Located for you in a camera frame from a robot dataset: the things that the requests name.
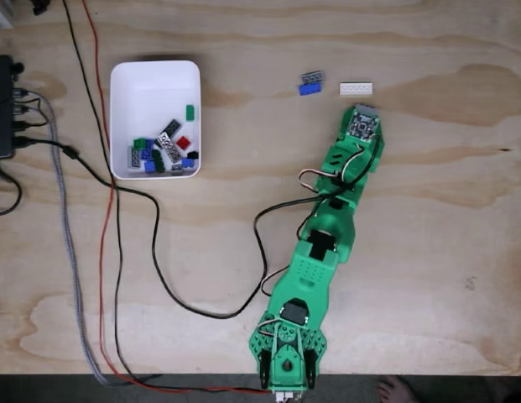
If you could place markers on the light grey studded lego brick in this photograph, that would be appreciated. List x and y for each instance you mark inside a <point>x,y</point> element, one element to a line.
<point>133,158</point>

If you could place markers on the dark grey lego plate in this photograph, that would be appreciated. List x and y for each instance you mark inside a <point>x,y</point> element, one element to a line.
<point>313,77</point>

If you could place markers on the black camera circuit board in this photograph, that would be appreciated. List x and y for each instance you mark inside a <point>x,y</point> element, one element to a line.
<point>363,125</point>

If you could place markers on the dark green lego brick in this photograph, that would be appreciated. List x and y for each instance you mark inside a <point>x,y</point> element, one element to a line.
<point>158,160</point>

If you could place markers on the white long lego plate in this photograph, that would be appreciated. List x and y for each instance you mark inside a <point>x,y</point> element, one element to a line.
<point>356,88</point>

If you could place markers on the grey square lego brick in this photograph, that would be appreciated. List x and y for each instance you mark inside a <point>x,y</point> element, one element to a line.
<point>176,168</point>

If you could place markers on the white power supply box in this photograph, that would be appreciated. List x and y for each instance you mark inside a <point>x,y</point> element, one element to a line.
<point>1,12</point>

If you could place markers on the black clamp knob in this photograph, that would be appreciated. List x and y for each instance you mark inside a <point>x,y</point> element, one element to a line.
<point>41,6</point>

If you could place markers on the dark grey long lego brick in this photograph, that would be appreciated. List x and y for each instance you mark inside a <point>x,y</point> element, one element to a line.
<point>172,126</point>

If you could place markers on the blue lego plate with studs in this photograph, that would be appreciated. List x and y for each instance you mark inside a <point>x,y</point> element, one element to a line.
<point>148,151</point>

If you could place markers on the light grey smooth lego brick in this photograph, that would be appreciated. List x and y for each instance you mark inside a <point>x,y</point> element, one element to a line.
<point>366,107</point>

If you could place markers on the black round plug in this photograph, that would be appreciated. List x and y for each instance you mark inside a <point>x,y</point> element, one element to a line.
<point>17,67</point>

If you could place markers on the blue long lego brick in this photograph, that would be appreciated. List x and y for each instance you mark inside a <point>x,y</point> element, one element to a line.
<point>309,88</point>

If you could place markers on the small green lego brick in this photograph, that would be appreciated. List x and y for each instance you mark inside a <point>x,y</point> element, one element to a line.
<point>139,143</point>

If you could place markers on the person's foot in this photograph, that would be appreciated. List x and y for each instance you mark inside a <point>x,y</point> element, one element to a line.
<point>392,388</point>

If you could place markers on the black small lego brick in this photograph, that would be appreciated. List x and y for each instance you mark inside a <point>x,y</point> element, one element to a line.
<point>193,155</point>

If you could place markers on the red square lego brick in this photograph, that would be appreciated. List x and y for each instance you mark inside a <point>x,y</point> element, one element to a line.
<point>183,142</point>

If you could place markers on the black USB hub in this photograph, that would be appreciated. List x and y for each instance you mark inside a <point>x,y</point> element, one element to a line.
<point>1,109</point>

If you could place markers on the white plastic bin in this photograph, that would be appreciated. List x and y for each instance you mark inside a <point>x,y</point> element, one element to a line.
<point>155,92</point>

